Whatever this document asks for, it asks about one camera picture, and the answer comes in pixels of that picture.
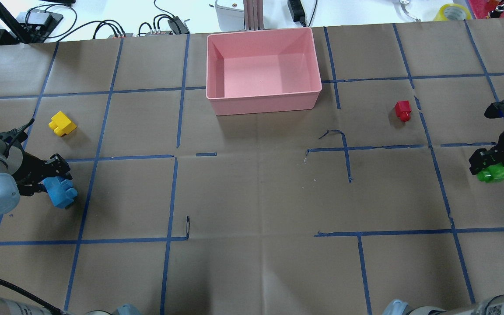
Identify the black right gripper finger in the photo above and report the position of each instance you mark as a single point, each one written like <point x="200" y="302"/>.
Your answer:
<point x="482" y="159"/>

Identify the pink plastic box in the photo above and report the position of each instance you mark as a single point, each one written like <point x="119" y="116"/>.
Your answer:
<point x="265" y="71"/>

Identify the aluminium frame post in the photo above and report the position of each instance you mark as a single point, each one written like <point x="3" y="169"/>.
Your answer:
<point x="253" y="15"/>

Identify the white device box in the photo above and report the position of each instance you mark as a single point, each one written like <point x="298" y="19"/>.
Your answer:
<point x="230" y="15"/>

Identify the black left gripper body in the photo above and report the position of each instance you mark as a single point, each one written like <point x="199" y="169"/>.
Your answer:
<point x="28" y="171"/>

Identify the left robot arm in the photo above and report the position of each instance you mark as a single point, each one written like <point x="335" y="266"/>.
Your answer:
<point x="11" y="151"/>

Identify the yellow tape roll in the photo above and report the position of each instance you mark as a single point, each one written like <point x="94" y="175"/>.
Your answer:
<point x="452" y="12"/>

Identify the black power adapter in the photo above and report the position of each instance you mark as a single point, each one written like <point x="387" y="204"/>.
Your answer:
<point x="297" y="11"/>

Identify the blue toy block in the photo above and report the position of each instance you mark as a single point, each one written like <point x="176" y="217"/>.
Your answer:
<point x="61" y="191"/>

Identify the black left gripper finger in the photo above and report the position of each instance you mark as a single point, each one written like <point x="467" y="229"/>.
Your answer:
<point x="57" y="166"/>

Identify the green toy block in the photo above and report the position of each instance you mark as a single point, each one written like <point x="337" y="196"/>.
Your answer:
<point x="491" y="174"/>

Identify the yellow toy block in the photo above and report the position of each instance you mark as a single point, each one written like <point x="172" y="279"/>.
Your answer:
<point x="61" y="124"/>

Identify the red toy block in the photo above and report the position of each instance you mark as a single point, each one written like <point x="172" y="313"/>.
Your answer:
<point x="403" y="110"/>

